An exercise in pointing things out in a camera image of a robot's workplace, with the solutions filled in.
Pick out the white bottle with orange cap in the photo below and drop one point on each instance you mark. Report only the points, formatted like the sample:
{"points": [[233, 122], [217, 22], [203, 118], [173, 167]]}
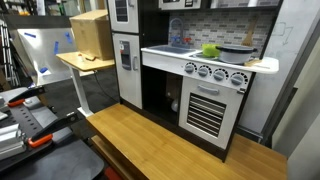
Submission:
{"points": [[81, 58]]}

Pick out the wooden spatula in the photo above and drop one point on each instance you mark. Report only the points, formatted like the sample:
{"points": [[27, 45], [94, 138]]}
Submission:
{"points": [[248, 40]]}

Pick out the white slatted oven door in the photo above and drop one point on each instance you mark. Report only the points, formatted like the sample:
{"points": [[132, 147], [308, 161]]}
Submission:
{"points": [[233, 110]]}

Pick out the green bowl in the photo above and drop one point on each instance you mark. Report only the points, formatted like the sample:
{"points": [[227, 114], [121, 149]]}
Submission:
{"points": [[209, 50]]}

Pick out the white door with notes chalkboard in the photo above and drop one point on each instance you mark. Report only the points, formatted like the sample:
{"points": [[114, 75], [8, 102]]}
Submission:
{"points": [[133, 20]]}

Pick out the grey pot with lid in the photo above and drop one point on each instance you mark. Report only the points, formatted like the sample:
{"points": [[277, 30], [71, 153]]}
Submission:
{"points": [[235, 57]]}

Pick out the silver toy kettle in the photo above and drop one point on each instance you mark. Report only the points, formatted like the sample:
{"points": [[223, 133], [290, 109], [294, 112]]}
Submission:
{"points": [[175, 106]]}

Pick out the large cardboard box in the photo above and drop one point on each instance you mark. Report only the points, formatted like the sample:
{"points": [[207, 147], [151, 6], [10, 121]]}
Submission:
{"points": [[93, 36]]}

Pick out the grey toy sink basin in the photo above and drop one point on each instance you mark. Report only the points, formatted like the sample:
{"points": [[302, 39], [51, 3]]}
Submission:
{"points": [[171, 50]]}

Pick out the wooden utensil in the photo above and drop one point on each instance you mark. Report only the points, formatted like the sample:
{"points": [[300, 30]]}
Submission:
{"points": [[253, 62]]}

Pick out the grey toy faucet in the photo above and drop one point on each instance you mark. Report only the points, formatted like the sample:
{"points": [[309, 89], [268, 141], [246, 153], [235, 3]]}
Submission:
{"points": [[181, 33]]}

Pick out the whiteboard with blue tape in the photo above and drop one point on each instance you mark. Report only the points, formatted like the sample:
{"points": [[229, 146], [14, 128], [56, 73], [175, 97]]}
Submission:
{"points": [[36, 56]]}

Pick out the grey stove knob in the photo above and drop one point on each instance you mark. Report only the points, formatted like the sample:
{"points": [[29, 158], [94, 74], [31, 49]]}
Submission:
{"points": [[219, 74], [238, 79], [190, 68], [203, 71]]}

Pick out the light wooden desk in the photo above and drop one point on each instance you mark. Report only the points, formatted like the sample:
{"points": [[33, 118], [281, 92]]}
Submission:
{"points": [[83, 63]]}

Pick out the plain whiteboard panel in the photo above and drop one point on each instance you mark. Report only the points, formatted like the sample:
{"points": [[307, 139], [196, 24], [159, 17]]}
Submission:
{"points": [[286, 50]]}

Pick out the white toy microwave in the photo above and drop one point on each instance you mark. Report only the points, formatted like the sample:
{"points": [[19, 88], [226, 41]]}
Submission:
{"points": [[176, 5]]}

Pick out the black white toy kitchen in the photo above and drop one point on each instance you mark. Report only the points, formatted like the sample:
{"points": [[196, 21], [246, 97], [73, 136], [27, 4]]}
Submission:
{"points": [[153, 26]]}

